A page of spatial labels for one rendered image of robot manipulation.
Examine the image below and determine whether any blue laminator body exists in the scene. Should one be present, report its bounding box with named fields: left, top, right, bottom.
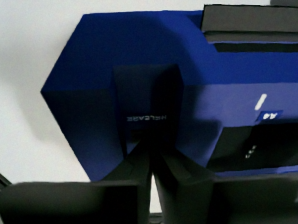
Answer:
left=40, top=4, right=298, bottom=181

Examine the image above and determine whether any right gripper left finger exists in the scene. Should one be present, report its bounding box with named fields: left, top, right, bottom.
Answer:
left=0, top=136, right=153, bottom=224

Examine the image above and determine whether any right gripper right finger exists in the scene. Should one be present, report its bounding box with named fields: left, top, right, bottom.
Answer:
left=152, top=136, right=298, bottom=224

